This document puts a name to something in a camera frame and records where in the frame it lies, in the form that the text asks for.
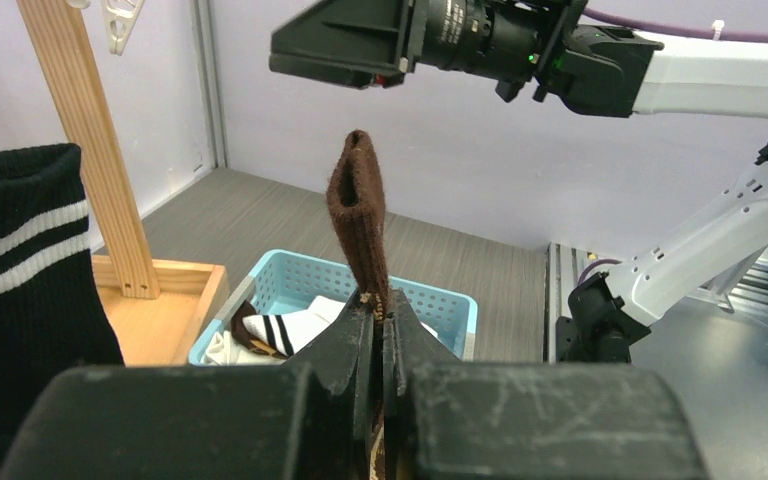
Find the black white-striped sock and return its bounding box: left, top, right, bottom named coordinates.
left=0, top=143, right=123, bottom=464

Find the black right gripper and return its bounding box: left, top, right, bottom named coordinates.
left=269, top=0, right=586, bottom=90

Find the wooden hanger stand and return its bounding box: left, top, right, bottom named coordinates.
left=18, top=1, right=229, bottom=366

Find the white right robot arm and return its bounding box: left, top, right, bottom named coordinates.
left=269, top=1, right=768, bottom=363

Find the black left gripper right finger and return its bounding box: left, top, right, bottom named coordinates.
left=381, top=290, right=709, bottom=479

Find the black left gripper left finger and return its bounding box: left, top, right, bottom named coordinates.
left=0, top=298, right=374, bottom=479

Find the white black-striped sock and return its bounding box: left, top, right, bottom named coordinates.
left=241, top=294, right=442, bottom=359

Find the brown argyle sock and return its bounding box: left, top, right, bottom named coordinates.
left=230, top=130, right=393, bottom=479

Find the light blue plastic basket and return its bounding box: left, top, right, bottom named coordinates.
left=187, top=249, right=478, bottom=366

